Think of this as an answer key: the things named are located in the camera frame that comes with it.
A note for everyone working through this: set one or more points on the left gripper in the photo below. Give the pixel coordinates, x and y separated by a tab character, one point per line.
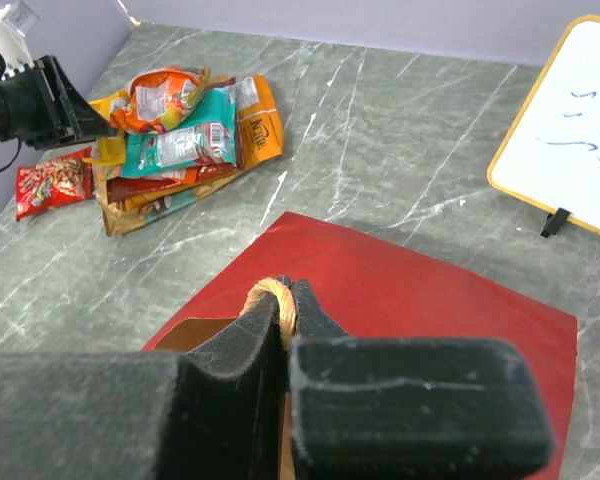
40	107

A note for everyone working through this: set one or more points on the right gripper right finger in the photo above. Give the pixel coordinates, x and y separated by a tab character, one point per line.
410	408

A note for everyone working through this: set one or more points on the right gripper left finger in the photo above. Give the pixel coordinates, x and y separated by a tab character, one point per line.
214	412

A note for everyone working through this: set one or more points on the yellow snack packet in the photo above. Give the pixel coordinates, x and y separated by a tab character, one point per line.
109	151

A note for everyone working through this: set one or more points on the red snack packet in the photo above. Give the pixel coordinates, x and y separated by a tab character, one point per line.
53	183

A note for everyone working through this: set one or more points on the red chips bag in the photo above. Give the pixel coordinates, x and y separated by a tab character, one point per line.
141	190

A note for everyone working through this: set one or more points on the orange snack packet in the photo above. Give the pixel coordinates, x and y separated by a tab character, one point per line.
159	100

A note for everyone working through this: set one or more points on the kraft kettle chips bag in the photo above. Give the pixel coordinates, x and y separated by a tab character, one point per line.
118	222

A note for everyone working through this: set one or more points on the red paper bag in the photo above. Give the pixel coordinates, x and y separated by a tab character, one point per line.
373	288

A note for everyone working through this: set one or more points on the teal Fox's candy bag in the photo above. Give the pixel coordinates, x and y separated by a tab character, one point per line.
207	137

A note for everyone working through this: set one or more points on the orange chips bag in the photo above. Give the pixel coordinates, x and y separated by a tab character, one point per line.
260	129

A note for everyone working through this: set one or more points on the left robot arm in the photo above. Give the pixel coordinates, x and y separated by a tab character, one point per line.
15	21

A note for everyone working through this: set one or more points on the small whiteboard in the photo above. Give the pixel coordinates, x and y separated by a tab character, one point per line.
550	156

